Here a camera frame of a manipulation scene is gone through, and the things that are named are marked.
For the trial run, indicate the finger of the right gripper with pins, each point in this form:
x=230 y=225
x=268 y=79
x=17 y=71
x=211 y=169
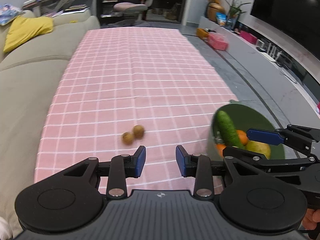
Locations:
x=267 y=137
x=258 y=159

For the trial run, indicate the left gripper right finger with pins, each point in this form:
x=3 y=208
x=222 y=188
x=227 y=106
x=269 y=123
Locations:
x=203 y=169

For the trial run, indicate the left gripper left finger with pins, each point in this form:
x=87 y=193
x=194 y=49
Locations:
x=85 y=176

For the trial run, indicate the orange mandarin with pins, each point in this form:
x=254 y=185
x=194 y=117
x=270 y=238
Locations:
x=220 y=148
x=242 y=137

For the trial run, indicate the green cucumber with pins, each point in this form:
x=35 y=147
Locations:
x=227 y=130

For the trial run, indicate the green bowl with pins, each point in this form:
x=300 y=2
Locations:
x=243 y=118

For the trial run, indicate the person's right hand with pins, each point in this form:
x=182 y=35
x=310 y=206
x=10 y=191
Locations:
x=311 y=219

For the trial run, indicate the yellow lemon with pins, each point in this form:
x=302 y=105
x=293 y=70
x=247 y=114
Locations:
x=259 y=147

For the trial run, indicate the pink checkered tablecloth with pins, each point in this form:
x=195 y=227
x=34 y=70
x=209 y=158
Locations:
x=122 y=77

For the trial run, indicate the magenta box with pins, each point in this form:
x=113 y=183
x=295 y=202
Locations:
x=248 y=37

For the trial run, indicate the pink box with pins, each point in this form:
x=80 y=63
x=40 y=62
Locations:
x=217 y=41

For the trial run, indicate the orange box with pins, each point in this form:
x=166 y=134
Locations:
x=202 y=33

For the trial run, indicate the black television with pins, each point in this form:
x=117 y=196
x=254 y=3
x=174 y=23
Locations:
x=298 y=19

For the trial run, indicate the blue snack bag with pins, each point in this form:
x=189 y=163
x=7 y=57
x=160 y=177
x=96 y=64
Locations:
x=221 y=19

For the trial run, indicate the beige sofa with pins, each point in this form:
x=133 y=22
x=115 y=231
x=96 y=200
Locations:
x=30 y=75

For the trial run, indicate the green potted plant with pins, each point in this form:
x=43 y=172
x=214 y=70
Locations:
x=234 y=12

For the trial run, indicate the golden vase with dried flowers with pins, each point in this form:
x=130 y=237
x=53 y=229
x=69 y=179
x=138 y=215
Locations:
x=213 y=7

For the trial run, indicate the yellow cushion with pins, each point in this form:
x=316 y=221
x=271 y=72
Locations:
x=23 y=29

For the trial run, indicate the blue patterned cushion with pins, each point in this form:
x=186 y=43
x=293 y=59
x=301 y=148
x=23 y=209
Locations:
x=8 y=13

